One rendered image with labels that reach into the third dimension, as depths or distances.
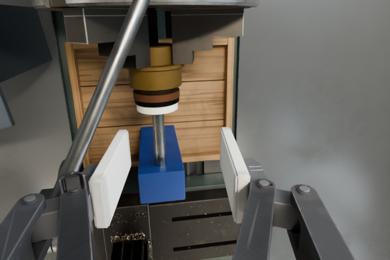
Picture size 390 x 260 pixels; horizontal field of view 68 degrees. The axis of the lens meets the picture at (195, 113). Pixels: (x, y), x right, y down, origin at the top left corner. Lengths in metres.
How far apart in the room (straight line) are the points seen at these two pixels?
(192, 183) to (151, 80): 0.39
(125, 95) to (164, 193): 0.27
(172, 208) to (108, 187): 0.55
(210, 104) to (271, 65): 1.03
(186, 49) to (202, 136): 0.33
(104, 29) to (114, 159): 0.23
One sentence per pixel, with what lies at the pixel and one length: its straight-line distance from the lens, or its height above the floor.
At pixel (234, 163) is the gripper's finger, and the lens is 0.16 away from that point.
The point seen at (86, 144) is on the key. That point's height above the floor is 1.34.
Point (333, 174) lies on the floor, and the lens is 2.18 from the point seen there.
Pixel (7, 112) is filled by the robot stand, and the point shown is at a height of 0.75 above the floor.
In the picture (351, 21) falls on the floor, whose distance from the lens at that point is 1.91.
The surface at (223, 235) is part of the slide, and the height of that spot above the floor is 0.97.
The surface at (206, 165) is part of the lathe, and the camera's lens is 0.79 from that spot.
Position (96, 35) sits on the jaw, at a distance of 0.37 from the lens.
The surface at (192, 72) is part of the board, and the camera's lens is 0.68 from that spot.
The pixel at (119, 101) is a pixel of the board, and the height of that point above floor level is 0.88.
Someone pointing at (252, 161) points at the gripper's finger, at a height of 1.39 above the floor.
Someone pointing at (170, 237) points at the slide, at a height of 0.97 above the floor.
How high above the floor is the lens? 1.54
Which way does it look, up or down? 70 degrees down
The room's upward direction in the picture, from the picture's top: 155 degrees clockwise
